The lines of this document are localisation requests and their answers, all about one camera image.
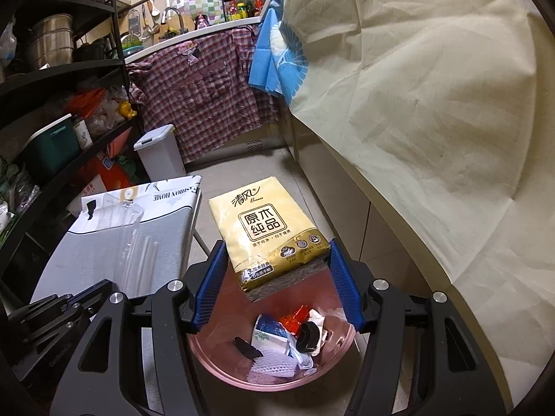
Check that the black spice rack with bottles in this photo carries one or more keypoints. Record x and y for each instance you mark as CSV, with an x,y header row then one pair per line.
x,y
243,6

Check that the steel grater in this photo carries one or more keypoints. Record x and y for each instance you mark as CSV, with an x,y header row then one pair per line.
x,y
134,21

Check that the white lidded bin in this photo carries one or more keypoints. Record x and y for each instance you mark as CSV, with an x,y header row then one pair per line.
x,y
158,151

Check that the white bubble wrap pouch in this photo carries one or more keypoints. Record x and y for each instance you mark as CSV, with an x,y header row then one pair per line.
x,y
273,364

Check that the clear crumpled plastic bags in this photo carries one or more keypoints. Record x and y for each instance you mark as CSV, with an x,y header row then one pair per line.
x,y
24,190

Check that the clear plastic wrap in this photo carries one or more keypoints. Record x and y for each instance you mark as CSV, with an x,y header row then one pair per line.
x,y
123,242

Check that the yellow toy figure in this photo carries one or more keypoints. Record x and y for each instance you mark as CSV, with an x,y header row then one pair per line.
x,y
125,109

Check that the yellow tissue pack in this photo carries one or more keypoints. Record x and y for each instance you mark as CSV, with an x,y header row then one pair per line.
x,y
264,225

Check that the pink plastic basin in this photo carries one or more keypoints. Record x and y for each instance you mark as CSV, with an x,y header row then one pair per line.
x,y
217,351

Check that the orange-red bag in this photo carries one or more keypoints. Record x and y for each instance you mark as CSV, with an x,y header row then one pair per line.
x,y
86,99

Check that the green storage box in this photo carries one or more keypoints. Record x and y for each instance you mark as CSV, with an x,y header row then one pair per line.
x,y
52,147

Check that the white tissue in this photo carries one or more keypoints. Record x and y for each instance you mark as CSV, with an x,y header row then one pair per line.
x,y
325,317

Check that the orange white sack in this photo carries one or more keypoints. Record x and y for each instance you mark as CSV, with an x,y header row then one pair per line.
x,y
112,177

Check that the small labelled jar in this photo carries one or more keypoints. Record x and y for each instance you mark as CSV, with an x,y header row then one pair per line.
x,y
82,134

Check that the red plaid shirt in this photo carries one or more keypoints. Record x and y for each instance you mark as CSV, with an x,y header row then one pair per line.
x,y
203,91

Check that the dark cooking pot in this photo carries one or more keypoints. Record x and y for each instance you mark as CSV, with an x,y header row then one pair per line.
x,y
93,50

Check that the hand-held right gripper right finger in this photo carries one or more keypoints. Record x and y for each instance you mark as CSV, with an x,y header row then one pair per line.
x,y
344,286

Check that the steel kitchen faucet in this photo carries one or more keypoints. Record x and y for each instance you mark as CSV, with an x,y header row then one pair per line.
x,y
171,15

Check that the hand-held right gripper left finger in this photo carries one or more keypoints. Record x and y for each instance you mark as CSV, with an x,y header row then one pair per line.
x,y
212,286

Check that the large steel pot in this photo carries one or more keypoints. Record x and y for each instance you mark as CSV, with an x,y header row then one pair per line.
x,y
50,41

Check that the clear bag white contents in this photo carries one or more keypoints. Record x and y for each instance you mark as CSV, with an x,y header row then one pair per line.
x,y
104,117

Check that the red translucent plastic packaging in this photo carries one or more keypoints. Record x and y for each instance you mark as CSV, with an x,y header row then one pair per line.
x,y
291,323

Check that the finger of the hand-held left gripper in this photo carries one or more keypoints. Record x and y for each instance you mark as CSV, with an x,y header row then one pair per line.
x,y
73,297
69,324

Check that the white paper pouch green print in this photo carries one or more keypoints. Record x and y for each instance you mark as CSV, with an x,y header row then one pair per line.
x,y
271,343

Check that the pink doll figure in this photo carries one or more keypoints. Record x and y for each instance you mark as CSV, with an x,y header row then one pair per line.
x,y
200,21

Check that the cream blue printed cloth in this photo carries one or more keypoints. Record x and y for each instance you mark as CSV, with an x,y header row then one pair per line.
x,y
412,117

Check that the white light blue packet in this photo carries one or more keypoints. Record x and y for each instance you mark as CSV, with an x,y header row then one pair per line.
x,y
271,323

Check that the black shelf rack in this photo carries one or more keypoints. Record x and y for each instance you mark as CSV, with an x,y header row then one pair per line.
x,y
60,69

